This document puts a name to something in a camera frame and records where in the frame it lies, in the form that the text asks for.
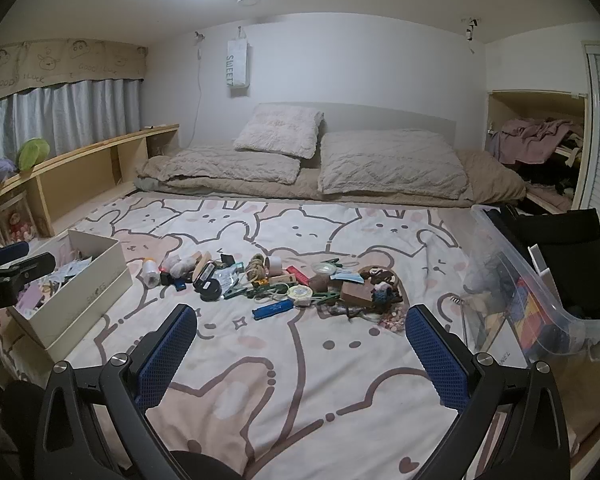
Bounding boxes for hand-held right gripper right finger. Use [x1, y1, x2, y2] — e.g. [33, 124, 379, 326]
[405, 304, 571, 480]

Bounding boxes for black fabric chair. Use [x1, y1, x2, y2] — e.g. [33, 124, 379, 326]
[500, 205, 600, 319]

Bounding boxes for colourful box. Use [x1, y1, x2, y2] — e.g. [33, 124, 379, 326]
[512, 277, 556, 346]

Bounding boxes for small white bottle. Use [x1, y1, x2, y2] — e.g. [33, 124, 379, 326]
[141, 258, 160, 289]

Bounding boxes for white cardboard box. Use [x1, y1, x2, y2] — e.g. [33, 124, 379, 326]
[2, 229, 133, 351]

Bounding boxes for pile of small packets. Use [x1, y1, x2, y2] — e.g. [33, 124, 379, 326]
[15, 255, 94, 319]

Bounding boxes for person's left forearm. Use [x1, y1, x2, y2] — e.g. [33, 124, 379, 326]
[0, 375, 48, 480]

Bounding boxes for grey curtain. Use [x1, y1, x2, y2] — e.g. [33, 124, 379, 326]
[0, 78, 143, 171]

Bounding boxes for round wooden frame mirror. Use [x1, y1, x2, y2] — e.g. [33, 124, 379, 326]
[357, 267, 396, 286]

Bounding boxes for flat white tape roll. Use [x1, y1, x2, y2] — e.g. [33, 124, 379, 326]
[286, 285, 315, 306]

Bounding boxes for white plastic frame piece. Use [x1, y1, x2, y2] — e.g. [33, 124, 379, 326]
[527, 245, 556, 281]

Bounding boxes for blue flat bar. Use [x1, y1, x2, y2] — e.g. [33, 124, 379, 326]
[251, 300, 294, 320]

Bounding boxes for white hanging cable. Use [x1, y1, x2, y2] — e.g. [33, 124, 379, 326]
[189, 32, 206, 148]

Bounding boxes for beaded item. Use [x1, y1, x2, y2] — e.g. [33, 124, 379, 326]
[375, 312, 409, 334]

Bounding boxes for long wooden block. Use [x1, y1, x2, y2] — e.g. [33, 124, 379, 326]
[192, 252, 214, 281]

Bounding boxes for pink cloth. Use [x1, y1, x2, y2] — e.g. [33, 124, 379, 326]
[495, 119, 584, 163]

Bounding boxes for white hanging paper bag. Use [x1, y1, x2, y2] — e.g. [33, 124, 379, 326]
[226, 27, 252, 97]

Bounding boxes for beige fluffy socks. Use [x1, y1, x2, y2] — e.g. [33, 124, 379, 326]
[162, 254, 197, 279]

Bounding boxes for wooden shelf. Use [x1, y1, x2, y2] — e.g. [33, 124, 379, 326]
[0, 124, 180, 281]

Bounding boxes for beige duvet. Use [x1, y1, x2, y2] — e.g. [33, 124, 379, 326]
[132, 150, 528, 209]

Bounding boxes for twine roll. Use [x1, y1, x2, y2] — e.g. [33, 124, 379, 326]
[247, 255, 272, 281]

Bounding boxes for black rectangular device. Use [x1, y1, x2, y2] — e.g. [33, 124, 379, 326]
[194, 262, 216, 291]

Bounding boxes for square wooden board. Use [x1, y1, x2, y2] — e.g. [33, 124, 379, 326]
[340, 280, 376, 307]

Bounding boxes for multicolour crochet doll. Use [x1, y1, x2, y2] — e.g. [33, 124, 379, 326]
[370, 280, 406, 312]

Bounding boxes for large textured beige pillow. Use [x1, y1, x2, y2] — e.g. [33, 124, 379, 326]
[317, 130, 469, 200]

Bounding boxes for flat beige pillow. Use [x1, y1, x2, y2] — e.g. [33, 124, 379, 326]
[135, 146, 301, 193]

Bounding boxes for green plush toy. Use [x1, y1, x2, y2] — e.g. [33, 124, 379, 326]
[17, 139, 51, 171]

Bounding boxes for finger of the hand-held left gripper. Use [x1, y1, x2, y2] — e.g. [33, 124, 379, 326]
[0, 253, 57, 282]
[0, 241, 31, 267]

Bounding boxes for pile of dark clothes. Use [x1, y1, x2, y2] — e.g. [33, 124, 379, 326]
[517, 150, 582, 197]

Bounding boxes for clear plastic storage bin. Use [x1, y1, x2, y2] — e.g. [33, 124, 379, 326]
[462, 204, 600, 367]

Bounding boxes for fluffy small pillow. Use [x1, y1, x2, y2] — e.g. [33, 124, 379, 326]
[233, 104, 326, 161]

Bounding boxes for printed curtain valance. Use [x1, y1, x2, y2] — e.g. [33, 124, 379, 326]
[0, 37, 148, 104]

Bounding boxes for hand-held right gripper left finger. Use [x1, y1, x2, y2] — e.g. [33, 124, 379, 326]
[39, 304, 198, 480]

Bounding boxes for white green packet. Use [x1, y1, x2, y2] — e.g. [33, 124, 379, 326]
[215, 262, 246, 288]

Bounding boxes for green cord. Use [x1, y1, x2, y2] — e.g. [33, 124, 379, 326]
[247, 282, 289, 301]

